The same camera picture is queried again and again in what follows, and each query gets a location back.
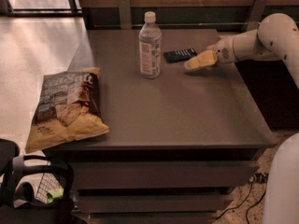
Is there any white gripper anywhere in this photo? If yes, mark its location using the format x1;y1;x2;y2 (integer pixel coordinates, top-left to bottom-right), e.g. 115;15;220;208
184;36;237;70

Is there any blue rxbar blueberry bar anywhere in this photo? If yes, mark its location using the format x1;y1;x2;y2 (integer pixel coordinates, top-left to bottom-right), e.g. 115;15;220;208
164;49;197;63

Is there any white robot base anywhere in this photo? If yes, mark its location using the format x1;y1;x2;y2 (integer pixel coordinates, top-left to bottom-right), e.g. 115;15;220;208
263;133;299;224

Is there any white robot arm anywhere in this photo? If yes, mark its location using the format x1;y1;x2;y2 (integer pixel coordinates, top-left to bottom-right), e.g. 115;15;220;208
184;13;299;88

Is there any brown sea salt chip bag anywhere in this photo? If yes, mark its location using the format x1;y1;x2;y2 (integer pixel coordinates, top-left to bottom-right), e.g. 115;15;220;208
25;67;109;153

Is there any green item in bag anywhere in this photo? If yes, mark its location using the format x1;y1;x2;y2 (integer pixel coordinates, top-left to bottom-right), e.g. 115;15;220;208
47;188;64;203

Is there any clear plastic water bottle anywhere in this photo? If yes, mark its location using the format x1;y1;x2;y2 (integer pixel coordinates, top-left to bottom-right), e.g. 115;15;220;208
139;11;162;78

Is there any white power strip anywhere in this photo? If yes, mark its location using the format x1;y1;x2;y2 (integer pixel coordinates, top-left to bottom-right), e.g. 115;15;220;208
249;173;269;184

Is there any black power cable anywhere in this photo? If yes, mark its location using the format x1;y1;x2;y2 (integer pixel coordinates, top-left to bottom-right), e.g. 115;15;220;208
215;181;254;220
245;187;267;224

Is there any wire mesh basket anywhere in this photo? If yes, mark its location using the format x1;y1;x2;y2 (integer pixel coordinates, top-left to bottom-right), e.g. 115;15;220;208
36;173;60;203

